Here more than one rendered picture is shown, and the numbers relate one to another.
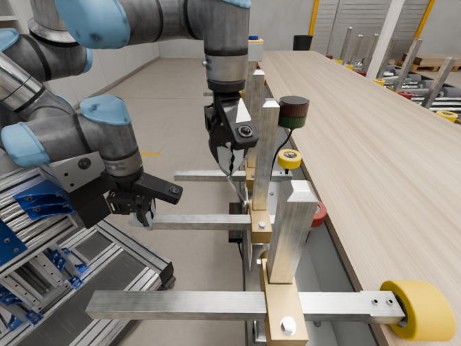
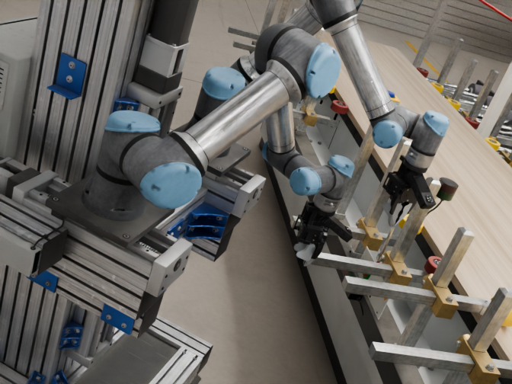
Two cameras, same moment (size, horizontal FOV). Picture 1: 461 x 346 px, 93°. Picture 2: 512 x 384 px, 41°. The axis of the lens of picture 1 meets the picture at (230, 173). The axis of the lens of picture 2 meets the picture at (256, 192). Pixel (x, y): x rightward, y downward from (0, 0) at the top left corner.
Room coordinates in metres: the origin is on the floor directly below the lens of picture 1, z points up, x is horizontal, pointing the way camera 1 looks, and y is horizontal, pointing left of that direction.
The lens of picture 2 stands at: (-1.22, 0.98, 1.89)
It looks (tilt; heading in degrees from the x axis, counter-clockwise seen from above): 27 degrees down; 342
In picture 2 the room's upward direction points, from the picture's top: 20 degrees clockwise
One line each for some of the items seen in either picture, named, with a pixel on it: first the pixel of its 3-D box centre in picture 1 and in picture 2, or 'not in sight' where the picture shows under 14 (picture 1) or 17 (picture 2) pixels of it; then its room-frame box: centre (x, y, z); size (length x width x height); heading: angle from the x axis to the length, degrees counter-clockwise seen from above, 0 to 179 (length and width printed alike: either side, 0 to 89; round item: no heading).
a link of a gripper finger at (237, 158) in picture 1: (233, 154); (397, 209); (0.43, -0.01, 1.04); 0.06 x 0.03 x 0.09; 20
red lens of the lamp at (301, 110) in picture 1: (293, 106); (447, 185); (0.44, -0.13, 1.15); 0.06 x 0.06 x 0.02
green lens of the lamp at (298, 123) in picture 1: (291, 117); (443, 192); (0.44, -0.13, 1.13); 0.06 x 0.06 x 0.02
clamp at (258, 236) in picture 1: (260, 217); (395, 269); (0.41, -0.08, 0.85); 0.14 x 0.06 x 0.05; 0
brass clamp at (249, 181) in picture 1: (252, 173); (368, 233); (0.66, -0.08, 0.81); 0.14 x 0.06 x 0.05; 0
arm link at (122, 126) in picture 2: not in sight; (130, 142); (0.18, 0.83, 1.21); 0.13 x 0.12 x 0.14; 31
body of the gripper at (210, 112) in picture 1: (226, 110); (406, 179); (0.43, 0.01, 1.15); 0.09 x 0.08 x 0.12; 20
